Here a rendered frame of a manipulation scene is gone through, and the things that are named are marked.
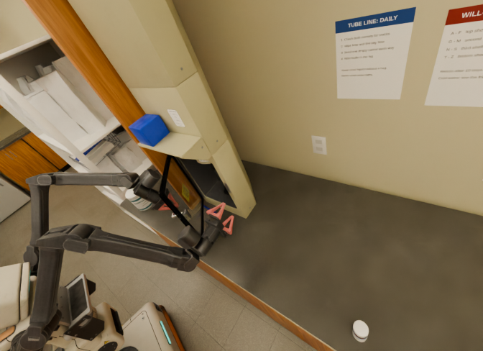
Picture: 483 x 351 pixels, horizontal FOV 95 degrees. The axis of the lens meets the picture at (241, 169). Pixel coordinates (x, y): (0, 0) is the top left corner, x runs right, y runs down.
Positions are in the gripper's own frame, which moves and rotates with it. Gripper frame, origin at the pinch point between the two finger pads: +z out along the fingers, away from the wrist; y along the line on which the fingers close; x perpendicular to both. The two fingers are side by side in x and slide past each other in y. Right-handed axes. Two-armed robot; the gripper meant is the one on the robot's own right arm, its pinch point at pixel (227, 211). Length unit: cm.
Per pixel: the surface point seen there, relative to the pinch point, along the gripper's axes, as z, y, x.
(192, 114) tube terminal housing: 13.5, 38.4, 7.4
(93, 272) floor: -81, -117, 202
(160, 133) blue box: 7.8, 32.2, 27.0
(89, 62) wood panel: 9, 63, 44
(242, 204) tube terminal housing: 13.3, -17.2, 8.1
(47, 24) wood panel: 5, 77, 44
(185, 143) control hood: 7.2, 29.5, 12.5
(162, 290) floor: -50, -119, 105
